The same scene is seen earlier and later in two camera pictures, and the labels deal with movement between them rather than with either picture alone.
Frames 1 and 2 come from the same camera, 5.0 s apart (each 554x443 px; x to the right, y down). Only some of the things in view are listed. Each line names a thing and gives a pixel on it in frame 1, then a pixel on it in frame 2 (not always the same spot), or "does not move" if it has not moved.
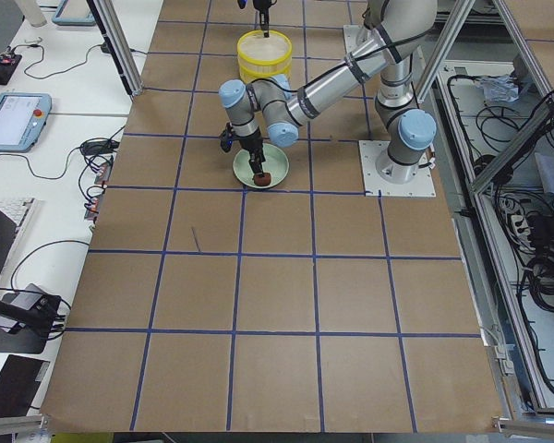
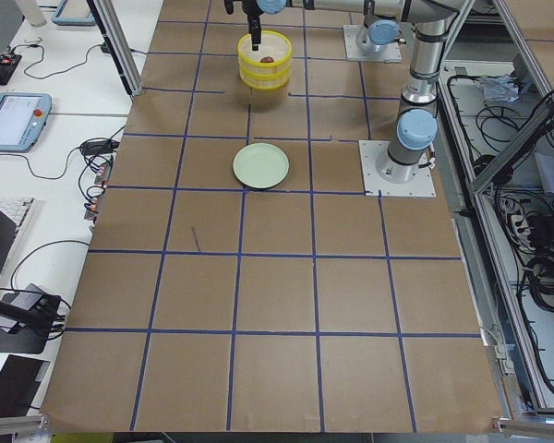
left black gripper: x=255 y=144 → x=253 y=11
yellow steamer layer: x=261 y=55 does not move
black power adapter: x=99 y=147 does not move
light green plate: x=275 y=163 does not move
